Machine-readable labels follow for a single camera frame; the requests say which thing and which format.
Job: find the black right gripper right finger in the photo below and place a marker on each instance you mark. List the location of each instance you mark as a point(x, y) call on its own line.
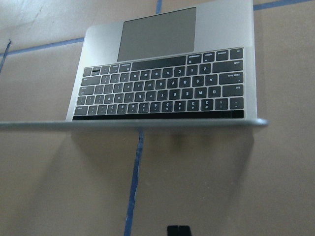
point(183, 230)

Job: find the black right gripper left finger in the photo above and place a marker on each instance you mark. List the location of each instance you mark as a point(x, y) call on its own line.
point(172, 230)

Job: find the silver grey laptop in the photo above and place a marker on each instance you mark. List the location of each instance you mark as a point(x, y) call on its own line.
point(190, 68)

